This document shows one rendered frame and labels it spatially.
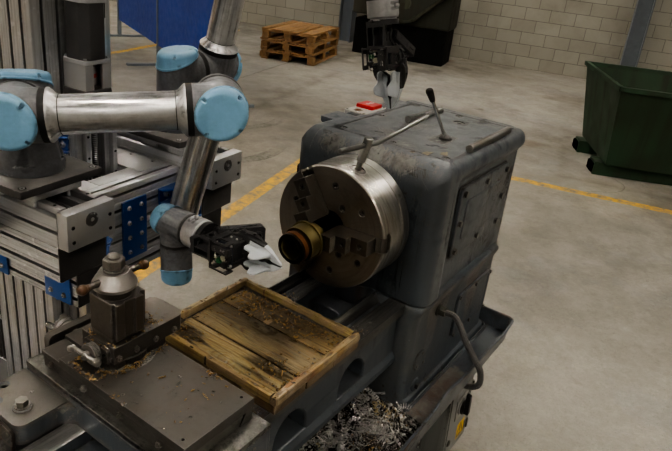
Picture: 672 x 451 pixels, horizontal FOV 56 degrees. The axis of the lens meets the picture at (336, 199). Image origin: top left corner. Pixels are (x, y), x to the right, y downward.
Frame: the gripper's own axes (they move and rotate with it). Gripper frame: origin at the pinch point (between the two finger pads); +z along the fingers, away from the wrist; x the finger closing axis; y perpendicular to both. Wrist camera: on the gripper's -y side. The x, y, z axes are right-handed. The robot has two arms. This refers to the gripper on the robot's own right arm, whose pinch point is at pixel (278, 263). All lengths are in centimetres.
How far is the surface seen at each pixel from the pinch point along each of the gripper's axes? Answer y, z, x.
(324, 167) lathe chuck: -22.8, -6.0, 14.4
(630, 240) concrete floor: -358, 29, -115
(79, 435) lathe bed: 44.0, -8.3, -20.7
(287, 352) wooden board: 1.7, 5.2, -19.6
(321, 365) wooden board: 2.0, 14.6, -18.1
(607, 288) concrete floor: -271, 33, -113
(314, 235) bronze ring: -12.3, 0.0, 2.2
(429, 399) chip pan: -46, 21, -55
